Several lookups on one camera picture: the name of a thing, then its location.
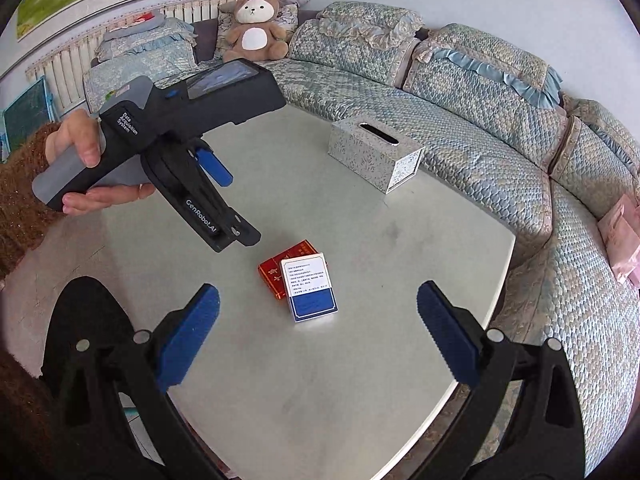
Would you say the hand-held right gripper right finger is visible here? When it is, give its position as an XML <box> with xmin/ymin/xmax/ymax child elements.
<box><xmin>416</xmin><ymin>280</ymin><xmax>587</xmax><ymax>480</ymax></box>

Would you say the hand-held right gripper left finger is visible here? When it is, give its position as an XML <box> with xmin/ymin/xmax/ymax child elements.
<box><xmin>39</xmin><ymin>277</ymin><xmax>222</xmax><ymax>480</ymax></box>

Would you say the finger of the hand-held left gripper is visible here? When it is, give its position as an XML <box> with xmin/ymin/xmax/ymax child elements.
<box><xmin>192</xmin><ymin>144</ymin><xmax>235</xmax><ymax>188</ymax></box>
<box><xmin>220</xmin><ymin>212</ymin><xmax>263</xmax><ymax>252</ymax></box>

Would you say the red cigarette box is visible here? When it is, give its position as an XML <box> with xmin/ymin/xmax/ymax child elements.
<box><xmin>257</xmin><ymin>240</ymin><xmax>321</xmax><ymax>302</ymax></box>

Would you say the white blue card box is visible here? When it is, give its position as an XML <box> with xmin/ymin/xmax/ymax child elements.
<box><xmin>279</xmin><ymin>252</ymin><xmax>340</xmax><ymax>324</ymax></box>

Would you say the person's right forearm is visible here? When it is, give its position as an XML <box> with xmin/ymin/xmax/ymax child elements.
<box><xmin>0</xmin><ymin>349</ymin><xmax>58</xmax><ymax>480</ymax></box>

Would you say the person's left forearm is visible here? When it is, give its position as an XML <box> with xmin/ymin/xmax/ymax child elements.
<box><xmin>0</xmin><ymin>124</ymin><xmax>68</xmax><ymax>282</ymax></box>

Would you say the person's left hand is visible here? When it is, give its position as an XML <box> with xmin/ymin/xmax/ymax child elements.
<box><xmin>44</xmin><ymin>108</ymin><xmax>159</xmax><ymax>217</ymax></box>

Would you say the blue quilted pillow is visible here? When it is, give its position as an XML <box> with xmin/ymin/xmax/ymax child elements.
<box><xmin>94</xmin><ymin>14</ymin><xmax>197</xmax><ymax>67</ymax></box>

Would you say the brown teddy bear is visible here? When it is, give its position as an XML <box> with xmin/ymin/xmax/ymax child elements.
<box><xmin>221</xmin><ymin>0</ymin><xmax>297</xmax><ymax>64</ymax></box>

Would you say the green framed board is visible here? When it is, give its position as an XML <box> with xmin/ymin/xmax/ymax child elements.
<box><xmin>2</xmin><ymin>75</ymin><xmax>57</xmax><ymax>155</ymax></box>

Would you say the patterned grey tissue box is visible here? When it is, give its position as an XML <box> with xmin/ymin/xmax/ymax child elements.
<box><xmin>327</xmin><ymin>115</ymin><xmax>426</xmax><ymax>195</ymax></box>

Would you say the blue ruffled sofa cushion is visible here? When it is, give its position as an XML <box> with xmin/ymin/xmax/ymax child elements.
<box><xmin>549</xmin><ymin>94</ymin><xmax>640</xmax><ymax>222</ymax></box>
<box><xmin>404</xmin><ymin>23</ymin><xmax>564</xmax><ymax>172</ymax></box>
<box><xmin>288</xmin><ymin>0</ymin><xmax>427</xmax><ymax>87</ymax></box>

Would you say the pink packet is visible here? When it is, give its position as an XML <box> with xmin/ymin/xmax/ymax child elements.
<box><xmin>596</xmin><ymin>194</ymin><xmax>640</xmax><ymax>289</ymax></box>

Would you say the blue quilted sofa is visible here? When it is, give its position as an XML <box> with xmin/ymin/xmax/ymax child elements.
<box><xmin>81</xmin><ymin>0</ymin><xmax>640</xmax><ymax>477</ymax></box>

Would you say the white wall radiator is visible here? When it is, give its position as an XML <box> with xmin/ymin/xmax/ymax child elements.
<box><xmin>24</xmin><ymin>0</ymin><xmax>222</xmax><ymax>113</ymax></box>

